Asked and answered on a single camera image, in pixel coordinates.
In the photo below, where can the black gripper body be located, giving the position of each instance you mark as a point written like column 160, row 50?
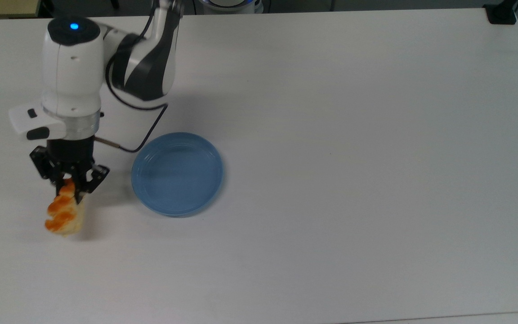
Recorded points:
column 71, row 155

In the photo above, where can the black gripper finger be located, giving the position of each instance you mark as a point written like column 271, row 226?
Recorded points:
column 90, row 180
column 43, row 164

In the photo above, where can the orange glazed bread roll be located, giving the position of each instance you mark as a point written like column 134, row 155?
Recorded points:
column 63, row 216

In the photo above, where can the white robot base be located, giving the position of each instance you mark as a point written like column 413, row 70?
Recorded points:
column 232, row 4

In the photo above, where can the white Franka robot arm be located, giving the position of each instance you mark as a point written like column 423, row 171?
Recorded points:
column 72, row 72

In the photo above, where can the blue round plate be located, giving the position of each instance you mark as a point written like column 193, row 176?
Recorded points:
column 177, row 174

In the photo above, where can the wooden side table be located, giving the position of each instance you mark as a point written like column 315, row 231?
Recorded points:
column 5, row 6

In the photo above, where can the white adjacent table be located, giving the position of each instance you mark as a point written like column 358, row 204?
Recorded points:
column 466, row 318

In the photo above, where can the black table clamp mount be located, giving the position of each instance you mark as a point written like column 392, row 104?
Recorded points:
column 501, row 13

